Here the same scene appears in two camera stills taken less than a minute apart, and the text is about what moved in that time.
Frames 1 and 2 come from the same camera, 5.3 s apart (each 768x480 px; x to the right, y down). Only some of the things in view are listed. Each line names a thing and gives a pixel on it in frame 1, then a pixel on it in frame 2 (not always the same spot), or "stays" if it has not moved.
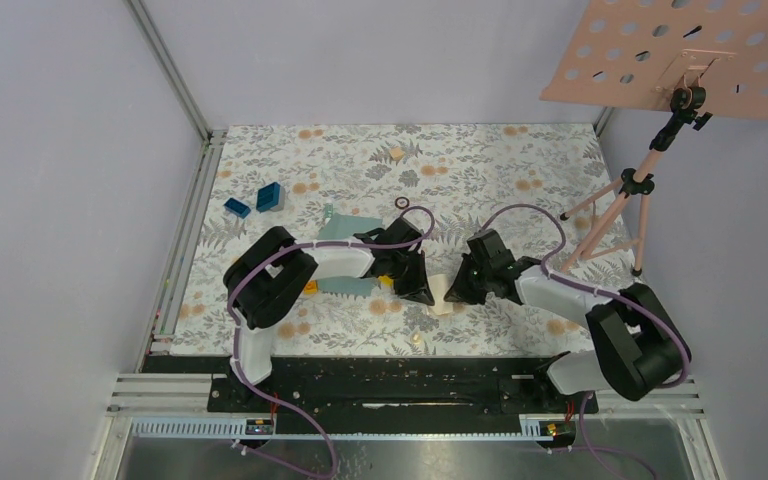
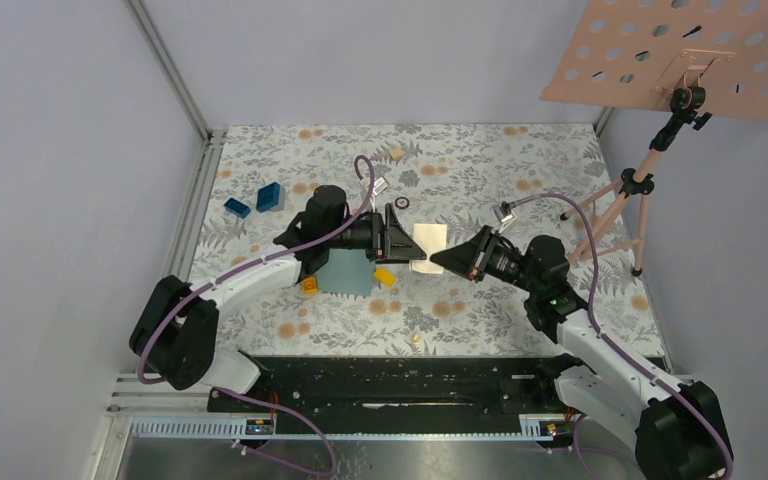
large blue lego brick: [268, 196] stays
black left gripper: [417, 289] → [399, 246]
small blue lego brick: [237, 208] stays
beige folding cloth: [440, 306] → [432, 239]
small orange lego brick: [311, 287] stays
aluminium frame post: [207, 166] stays
